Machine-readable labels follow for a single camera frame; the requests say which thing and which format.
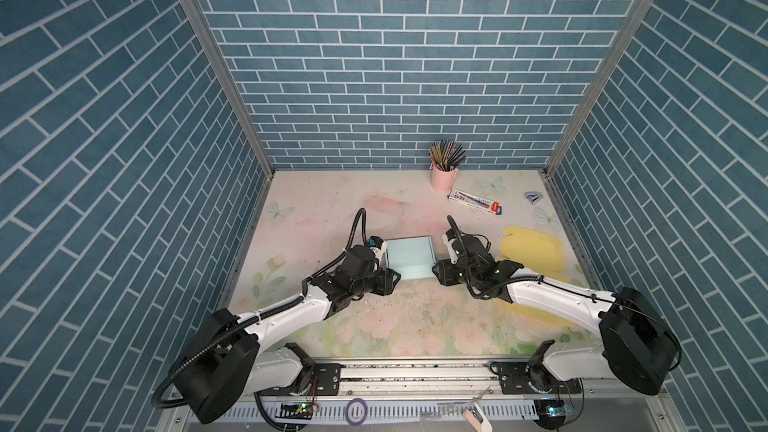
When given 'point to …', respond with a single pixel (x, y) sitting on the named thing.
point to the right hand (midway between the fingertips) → (435, 264)
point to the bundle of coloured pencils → (446, 155)
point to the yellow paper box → (537, 254)
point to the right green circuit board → (552, 413)
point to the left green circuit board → (295, 411)
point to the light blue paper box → (411, 257)
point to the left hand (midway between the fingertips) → (394, 276)
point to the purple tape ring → (361, 422)
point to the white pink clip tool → (475, 414)
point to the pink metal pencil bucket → (443, 181)
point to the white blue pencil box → (474, 201)
